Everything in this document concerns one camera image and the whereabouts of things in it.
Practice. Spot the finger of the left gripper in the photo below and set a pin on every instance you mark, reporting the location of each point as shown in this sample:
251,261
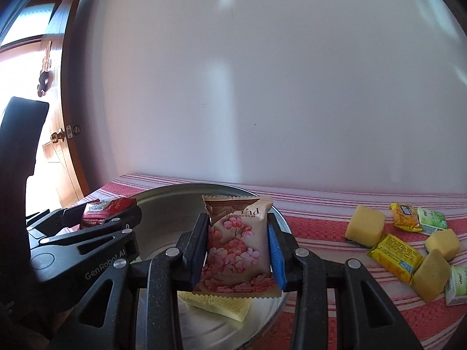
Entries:
57,219
128,218

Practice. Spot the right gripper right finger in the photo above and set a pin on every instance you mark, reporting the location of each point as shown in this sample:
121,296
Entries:
366,316

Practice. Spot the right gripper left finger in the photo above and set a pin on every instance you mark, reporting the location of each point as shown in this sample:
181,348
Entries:
106,316

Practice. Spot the red snack packet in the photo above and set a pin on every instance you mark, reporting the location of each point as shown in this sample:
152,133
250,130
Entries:
98,211

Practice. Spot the large yellow snack packet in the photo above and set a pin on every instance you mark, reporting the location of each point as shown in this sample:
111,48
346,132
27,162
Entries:
396,257

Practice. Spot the porous yellow sponge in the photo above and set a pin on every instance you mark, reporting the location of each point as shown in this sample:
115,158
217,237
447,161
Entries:
431,277

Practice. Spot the yellow sponge block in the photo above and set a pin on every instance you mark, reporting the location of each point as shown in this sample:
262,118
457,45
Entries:
366,226

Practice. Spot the pale yellow wafer sponge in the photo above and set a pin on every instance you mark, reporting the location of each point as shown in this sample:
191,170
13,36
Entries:
232,308

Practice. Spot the green tissue pack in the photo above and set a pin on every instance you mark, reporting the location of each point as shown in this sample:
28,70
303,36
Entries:
431,221
456,288

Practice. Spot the pink floral snack packet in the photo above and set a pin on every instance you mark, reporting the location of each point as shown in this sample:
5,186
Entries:
238,262

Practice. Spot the small orange snack packet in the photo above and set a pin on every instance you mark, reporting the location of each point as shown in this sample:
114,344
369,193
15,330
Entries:
405,217

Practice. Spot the yellow sponge with green base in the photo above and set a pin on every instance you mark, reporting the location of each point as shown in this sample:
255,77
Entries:
446,242

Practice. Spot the wooden door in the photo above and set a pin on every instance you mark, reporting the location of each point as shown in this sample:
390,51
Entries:
58,180

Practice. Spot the dark hanging ornament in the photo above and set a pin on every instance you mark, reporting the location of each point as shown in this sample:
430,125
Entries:
46,77

